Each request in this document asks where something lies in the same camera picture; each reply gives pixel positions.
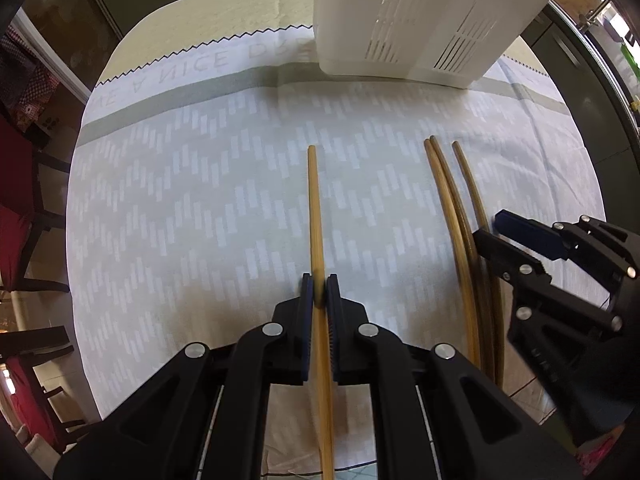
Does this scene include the red cushioned wooden chair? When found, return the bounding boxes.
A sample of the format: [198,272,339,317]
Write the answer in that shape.
[0,109,72,294]
[0,324,87,457]

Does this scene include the pale blue patterned tablecloth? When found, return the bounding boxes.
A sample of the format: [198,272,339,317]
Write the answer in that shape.
[65,0,609,480]

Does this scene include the checkered apron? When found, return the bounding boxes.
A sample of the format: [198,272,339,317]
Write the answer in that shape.
[0,29,62,122]

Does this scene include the sliding door frame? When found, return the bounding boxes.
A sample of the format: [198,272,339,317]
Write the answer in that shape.
[9,9,92,107]

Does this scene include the dark kitchen countertop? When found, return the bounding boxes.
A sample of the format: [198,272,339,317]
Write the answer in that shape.
[544,0,640,133]

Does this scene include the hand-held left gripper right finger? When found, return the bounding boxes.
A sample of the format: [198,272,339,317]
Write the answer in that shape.
[324,274,585,480]

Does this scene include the pink patterned clothing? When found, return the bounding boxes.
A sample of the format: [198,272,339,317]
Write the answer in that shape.
[575,435,632,480]

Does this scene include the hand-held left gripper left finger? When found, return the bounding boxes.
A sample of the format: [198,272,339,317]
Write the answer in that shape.
[52,274,317,480]

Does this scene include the white plastic utensil holder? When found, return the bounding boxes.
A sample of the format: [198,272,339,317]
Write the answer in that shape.
[313,0,574,90]

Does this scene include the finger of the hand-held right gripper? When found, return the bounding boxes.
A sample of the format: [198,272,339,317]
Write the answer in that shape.
[494,209,640,312]
[471,228,627,337]

